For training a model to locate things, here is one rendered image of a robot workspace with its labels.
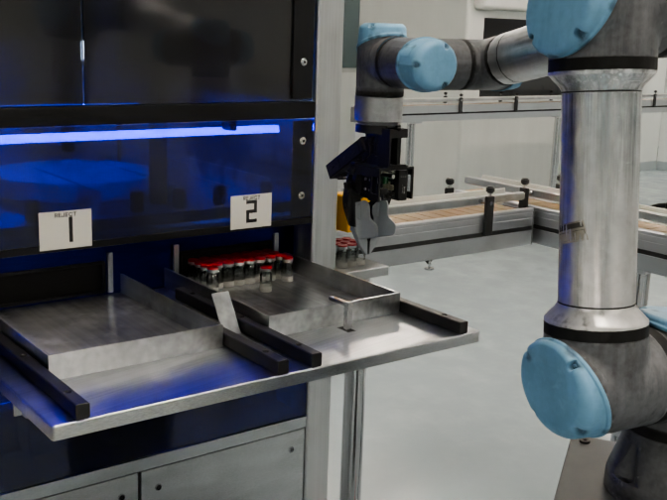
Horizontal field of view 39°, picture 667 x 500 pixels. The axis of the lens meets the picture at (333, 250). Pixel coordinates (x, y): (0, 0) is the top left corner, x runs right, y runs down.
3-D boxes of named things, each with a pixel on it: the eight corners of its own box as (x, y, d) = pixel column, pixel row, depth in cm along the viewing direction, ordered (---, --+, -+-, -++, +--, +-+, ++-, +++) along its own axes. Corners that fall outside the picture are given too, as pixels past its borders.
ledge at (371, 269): (297, 268, 195) (297, 259, 194) (346, 260, 202) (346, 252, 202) (337, 283, 184) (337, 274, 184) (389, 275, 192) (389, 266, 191)
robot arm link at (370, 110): (345, 94, 149) (385, 93, 154) (343, 124, 150) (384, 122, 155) (375, 98, 143) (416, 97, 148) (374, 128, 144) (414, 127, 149)
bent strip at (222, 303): (210, 329, 147) (210, 293, 145) (227, 326, 149) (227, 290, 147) (258, 356, 136) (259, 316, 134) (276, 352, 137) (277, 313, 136)
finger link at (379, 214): (385, 260, 152) (388, 202, 149) (362, 252, 156) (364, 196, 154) (400, 257, 153) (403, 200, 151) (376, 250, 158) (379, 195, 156)
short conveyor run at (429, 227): (307, 282, 191) (309, 204, 188) (265, 266, 203) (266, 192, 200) (536, 246, 232) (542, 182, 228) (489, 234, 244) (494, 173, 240)
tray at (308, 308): (164, 287, 170) (164, 268, 169) (284, 269, 185) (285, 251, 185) (268, 338, 144) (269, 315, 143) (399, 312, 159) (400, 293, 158)
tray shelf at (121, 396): (-64, 331, 147) (-65, 320, 147) (305, 275, 189) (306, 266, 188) (53, 441, 110) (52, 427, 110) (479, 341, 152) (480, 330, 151)
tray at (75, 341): (-32, 314, 150) (-33, 294, 149) (122, 293, 165) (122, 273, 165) (49, 381, 124) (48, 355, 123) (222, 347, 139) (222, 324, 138)
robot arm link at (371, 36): (375, 22, 140) (347, 22, 147) (371, 97, 143) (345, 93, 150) (420, 24, 144) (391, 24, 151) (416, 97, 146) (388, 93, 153)
